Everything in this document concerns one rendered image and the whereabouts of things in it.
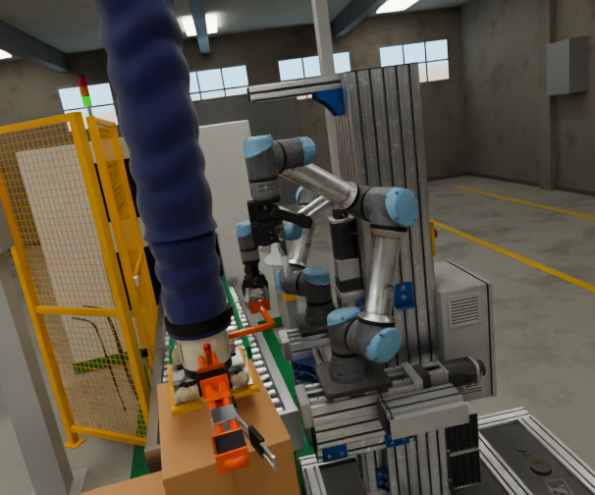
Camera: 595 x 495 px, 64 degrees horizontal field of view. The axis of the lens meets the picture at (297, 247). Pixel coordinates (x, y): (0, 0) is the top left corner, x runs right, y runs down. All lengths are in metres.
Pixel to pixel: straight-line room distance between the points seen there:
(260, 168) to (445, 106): 11.68
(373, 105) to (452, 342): 0.91
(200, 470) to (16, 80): 11.26
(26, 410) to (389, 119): 2.42
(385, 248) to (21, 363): 2.14
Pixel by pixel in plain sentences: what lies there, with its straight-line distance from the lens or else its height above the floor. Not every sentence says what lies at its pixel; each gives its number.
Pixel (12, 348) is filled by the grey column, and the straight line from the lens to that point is 2.97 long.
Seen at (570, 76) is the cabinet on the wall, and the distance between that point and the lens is 9.34.
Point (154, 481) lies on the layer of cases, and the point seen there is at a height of 0.54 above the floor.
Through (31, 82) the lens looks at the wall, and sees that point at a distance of 12.24.
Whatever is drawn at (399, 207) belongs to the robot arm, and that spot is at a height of 1.61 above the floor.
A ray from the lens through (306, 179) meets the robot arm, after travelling 1.42.
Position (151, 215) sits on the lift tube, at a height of 1.68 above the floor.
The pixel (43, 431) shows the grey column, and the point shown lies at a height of 0.45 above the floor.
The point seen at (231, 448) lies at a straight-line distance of 1.19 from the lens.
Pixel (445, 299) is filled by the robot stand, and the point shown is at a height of 1.20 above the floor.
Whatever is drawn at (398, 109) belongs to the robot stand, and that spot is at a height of 1.89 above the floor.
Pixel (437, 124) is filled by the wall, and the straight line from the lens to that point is 12.69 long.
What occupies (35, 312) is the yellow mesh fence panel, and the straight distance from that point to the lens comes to 3.47.
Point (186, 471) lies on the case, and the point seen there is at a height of 0.94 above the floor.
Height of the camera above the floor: 1.89
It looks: 14 degrees down
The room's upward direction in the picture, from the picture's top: 8 degrees counter-clockwise
